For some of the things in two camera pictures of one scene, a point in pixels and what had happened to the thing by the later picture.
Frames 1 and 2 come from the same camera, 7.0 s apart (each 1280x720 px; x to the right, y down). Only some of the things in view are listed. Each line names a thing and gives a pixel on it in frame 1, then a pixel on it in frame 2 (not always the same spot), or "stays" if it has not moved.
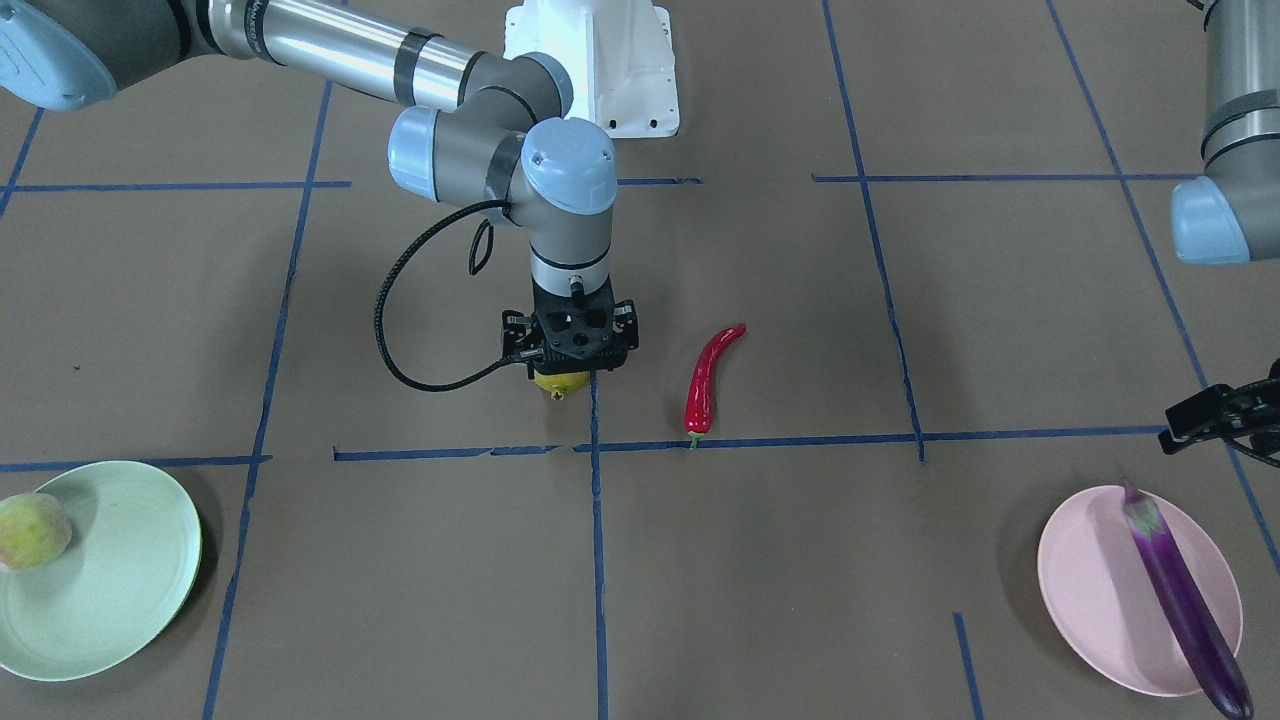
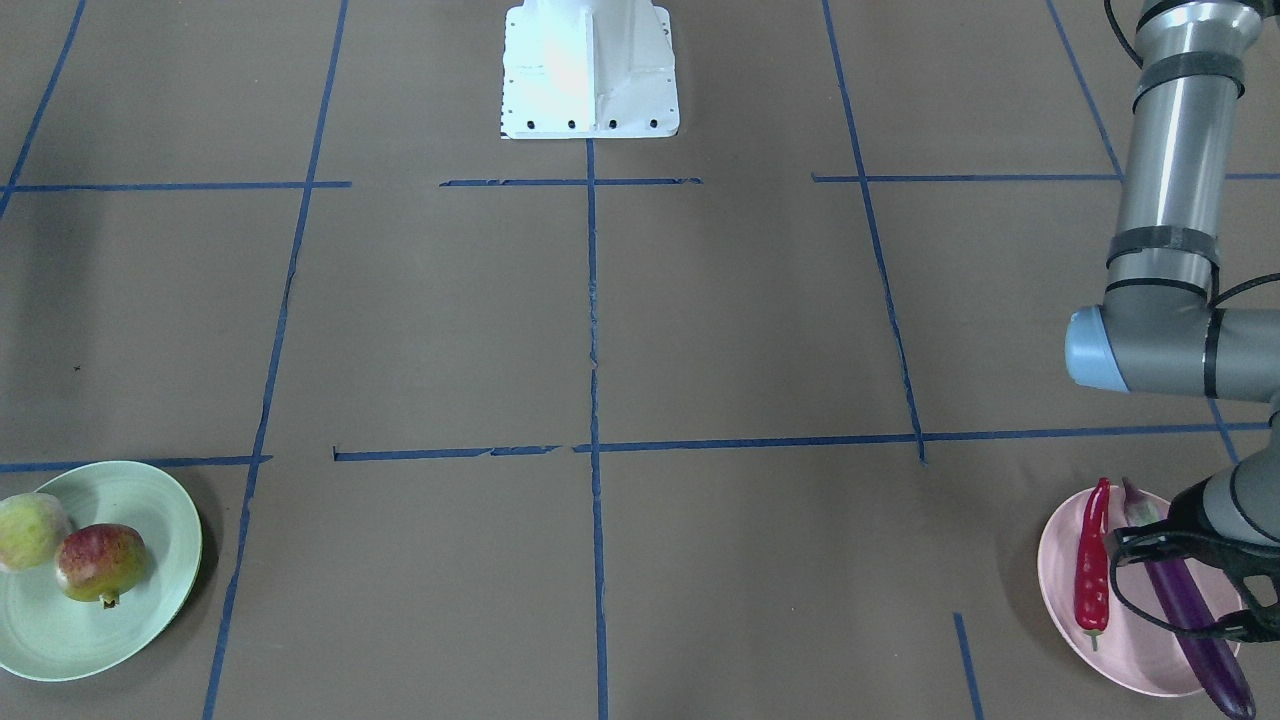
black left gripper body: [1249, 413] to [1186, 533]
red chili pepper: [698, 401] to [1092, 578]
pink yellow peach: [35, 528] stays
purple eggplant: [1219, 672] stays
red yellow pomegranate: [560, 384] to [101, 562]
